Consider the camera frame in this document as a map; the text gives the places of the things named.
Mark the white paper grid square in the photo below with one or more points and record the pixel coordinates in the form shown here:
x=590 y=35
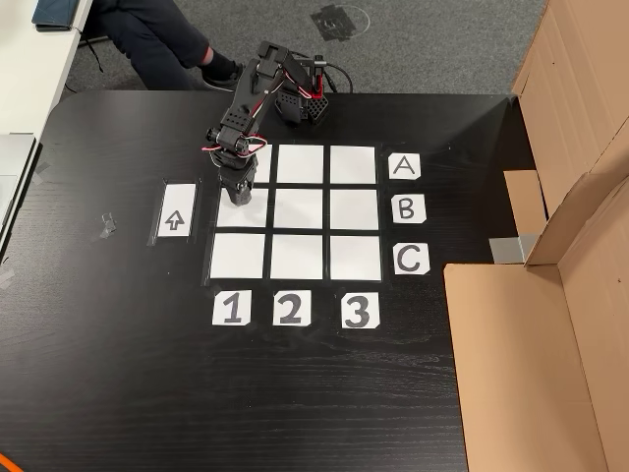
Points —
x=356 y=257
x=297 y=256
x=264 y=167
x=238 y=255
x=298 y=208
x=300 y=163
x=255 y=216
x=354 y=209
x=353 y=164

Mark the white arrow paper sheet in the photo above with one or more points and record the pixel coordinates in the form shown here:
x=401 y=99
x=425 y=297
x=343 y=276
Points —
x=175 y=206

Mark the paper sheet number 1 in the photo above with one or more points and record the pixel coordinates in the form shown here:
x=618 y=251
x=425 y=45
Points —
x=232 y=308

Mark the red black bar clamp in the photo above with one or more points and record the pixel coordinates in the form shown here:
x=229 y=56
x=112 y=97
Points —
x=319 y=81

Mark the paper sheet number 2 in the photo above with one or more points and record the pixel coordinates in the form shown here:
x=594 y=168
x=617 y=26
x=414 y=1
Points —
x=292 y=308

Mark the clear tape scrap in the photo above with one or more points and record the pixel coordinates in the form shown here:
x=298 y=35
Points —
x=104 y=226
x=42 y=170

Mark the paper sheet letter A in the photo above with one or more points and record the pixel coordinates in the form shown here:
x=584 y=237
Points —
x=404 y=166

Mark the person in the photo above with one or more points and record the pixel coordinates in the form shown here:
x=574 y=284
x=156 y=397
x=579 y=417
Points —
x=152 y=39

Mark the paper sheet letter B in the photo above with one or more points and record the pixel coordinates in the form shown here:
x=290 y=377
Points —
x=408 y=209

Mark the paper sheet number 3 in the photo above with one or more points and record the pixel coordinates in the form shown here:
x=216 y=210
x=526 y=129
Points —
x=360 y=311

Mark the paper sheet letter C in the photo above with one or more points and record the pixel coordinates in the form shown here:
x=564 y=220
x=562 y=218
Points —
x=411 y=259

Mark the dark floor tape patch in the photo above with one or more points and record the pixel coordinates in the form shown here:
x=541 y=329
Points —
x=336 y=22

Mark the white desk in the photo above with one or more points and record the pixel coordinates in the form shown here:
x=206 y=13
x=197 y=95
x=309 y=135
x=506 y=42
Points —
x=29 y=64

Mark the dark blue notebook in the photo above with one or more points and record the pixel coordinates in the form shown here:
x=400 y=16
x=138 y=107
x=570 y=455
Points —
x=54 y=15

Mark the brown cardboard screen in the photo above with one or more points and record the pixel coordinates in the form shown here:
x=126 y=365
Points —
x=575 y=74
x=516 y=369

